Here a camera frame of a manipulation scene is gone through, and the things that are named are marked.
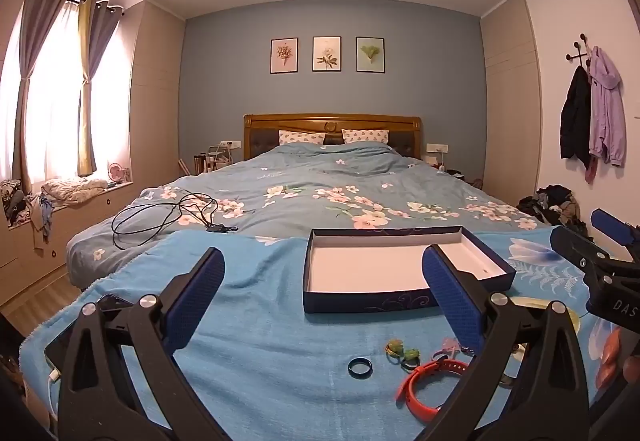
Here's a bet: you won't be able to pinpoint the dark blue cardboard box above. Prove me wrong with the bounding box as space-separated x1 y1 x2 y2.
302 226 517 315

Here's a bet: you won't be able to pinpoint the beige window seat cabinet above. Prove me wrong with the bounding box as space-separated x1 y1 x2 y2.
0 181 137 308

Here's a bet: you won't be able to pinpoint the red smart watch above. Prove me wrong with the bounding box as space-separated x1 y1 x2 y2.
396 358 471 414

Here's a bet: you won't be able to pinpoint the beige wardrobe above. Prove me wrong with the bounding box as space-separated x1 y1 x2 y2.
127 1 187 188
480 0 544 196

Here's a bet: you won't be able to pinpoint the framed green flower picture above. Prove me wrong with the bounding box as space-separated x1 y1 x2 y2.
356 37 387 74

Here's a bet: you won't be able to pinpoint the wooden bed headboard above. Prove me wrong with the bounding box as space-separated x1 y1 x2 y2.
243 113 423 162

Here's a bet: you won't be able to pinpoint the framed brown flower picture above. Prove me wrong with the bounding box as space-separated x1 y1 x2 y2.
270 38 299 74

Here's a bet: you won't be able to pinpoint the folded beige blanket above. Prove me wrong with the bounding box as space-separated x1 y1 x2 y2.
40 177 109 210

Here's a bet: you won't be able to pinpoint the yellow and grey curtain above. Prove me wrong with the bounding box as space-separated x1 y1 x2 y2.
76 0 123 178

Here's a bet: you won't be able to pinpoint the dark bedside table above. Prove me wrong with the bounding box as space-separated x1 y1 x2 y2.
440 163 484 188

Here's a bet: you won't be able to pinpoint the black phone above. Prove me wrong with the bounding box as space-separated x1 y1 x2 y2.
44 293 132 372

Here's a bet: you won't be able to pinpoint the framed white flower picture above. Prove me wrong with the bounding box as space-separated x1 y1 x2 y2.
312 36 342 72

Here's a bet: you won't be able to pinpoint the heart print pillow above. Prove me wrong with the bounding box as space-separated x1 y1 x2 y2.
342 128 391 145
279 130 326 146

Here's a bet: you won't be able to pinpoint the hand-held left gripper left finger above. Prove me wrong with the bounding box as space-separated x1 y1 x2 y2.
57 247 226 441

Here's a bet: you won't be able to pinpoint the light blue fleece blanket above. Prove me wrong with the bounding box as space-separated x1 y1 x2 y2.
20 221 640 441

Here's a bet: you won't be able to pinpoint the blue floral duvet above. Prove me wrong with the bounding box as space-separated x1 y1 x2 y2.
67 142 552 292

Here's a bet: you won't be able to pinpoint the purple jacket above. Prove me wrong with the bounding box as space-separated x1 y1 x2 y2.
585 46 627 184

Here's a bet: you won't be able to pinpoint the pile of dark clothes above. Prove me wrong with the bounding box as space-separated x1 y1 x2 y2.
517 184 589 238

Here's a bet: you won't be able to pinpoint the black wall coat hooks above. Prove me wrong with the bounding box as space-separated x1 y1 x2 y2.
566 34 601 68

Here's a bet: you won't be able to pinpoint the person's right hand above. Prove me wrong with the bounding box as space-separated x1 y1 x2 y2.
599 333 640 392

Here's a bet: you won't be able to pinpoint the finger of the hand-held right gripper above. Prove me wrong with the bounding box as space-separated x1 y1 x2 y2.
550 226 621 289
590 208 640 264

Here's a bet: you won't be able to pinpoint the black cable bundle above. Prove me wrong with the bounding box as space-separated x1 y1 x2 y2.
111 192 239 251

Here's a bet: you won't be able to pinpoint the white sheer curtain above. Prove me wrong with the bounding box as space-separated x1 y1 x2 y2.
0 1 132 182

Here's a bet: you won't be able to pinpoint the black ring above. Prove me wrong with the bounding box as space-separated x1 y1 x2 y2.
348 357 375 378

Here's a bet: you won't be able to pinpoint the pile of mixed clothes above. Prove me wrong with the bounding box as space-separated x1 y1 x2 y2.
0 178 55 243

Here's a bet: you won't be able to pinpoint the black jacket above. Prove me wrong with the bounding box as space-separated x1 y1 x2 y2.
559 66 592 170

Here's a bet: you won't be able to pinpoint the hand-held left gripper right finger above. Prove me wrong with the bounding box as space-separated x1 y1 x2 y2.
421 243 593 441

